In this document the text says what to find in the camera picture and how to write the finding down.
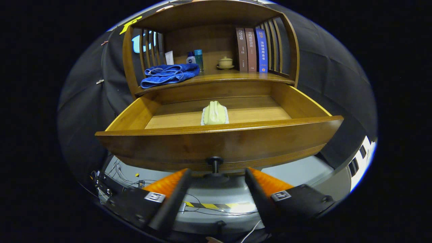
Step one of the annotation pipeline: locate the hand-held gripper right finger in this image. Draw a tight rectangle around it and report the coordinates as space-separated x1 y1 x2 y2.
245 167 338 235

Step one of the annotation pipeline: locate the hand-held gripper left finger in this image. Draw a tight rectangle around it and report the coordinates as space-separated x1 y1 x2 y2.
101 168 193 237

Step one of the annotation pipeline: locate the wooden drawer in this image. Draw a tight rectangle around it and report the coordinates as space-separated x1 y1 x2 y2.
95 83 344 178

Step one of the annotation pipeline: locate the wooden countertop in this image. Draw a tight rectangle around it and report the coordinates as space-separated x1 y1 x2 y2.
135 69 295 97

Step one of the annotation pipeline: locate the wooden cabinet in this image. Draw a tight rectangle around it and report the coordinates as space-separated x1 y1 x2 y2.
122 0 300 98

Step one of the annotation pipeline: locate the yellow black floor tape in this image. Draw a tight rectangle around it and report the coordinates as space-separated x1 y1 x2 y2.
182 201 252 210

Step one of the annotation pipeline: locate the white slotted panel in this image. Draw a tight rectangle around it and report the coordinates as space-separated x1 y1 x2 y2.
348 135 377 193

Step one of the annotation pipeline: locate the blue towel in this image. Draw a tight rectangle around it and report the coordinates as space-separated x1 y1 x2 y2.
140 63 200 89

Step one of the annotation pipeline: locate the black backdrop cloth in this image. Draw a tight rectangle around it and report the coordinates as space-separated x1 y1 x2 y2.
57 0 378 183

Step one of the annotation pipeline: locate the beige lidded teacup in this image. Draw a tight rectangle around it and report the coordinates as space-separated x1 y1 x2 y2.
217 56 235 70

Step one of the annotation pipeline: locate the teal bottle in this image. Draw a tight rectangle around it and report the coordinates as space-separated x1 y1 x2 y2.
194 49 204 71

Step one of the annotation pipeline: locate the blue book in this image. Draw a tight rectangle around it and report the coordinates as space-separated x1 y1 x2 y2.
255 28 268 73

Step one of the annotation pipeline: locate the reddish brown book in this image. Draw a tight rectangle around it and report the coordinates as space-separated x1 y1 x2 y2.
244 28 258 72

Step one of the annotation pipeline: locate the dark brown book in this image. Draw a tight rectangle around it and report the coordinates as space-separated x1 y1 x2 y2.
236 28 248 72

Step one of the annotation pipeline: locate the tangle of floor cables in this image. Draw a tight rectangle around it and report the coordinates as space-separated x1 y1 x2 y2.
91 159 159 203

